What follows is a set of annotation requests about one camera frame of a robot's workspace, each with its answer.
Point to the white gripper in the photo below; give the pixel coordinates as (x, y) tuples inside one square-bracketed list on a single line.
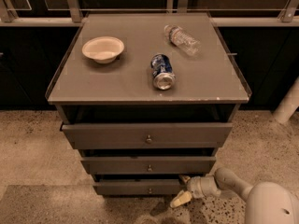
[(198, 187)]

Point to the grey drawer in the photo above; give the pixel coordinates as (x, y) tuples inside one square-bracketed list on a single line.
[(146, 135), (139, 187), (148, 165)]

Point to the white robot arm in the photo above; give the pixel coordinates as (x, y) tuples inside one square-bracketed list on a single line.
[(266, 202)]

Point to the grey drawer cabinet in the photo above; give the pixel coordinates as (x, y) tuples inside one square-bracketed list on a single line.
[(208, 87)]

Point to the blue soda can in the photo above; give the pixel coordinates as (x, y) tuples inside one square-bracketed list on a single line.
[(163, 77)]

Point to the white pipe leg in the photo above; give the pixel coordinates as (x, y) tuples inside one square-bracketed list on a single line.
[(289, 104)]

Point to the clear plastic water bottle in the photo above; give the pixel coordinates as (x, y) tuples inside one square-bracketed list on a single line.
[(183, 40)]

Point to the white paper bowl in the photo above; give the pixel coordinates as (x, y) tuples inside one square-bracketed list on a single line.
[(103, 49)]

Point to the metal window frame rail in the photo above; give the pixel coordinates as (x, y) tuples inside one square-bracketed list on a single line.
[(225, 13)]

